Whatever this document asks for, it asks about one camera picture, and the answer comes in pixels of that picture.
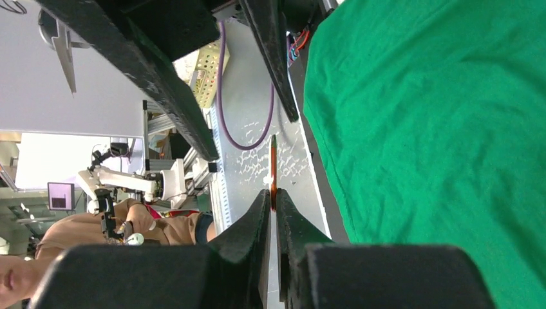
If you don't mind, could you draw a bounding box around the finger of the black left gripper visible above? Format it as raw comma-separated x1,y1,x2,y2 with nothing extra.
239,0,299,122
39,1,219,162

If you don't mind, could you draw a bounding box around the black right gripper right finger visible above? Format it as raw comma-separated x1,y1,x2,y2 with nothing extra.
275,189,495,308

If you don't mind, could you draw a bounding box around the green t-shirt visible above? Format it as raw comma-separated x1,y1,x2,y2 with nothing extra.
304,1,545,308

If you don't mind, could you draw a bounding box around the yellow perforated basket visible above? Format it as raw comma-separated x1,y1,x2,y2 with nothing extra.
173,39,221,109

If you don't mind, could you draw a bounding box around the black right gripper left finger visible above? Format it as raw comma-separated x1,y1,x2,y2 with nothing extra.
30,189,270,308

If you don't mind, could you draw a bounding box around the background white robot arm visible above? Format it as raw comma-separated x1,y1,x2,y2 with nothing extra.
31,1,494,308

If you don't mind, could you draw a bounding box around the round orange white brooch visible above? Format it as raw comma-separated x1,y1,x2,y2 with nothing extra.
264,135,278,211

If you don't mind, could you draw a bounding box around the person in brown shirt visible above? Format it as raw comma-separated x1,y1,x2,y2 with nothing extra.
1,198,217,308

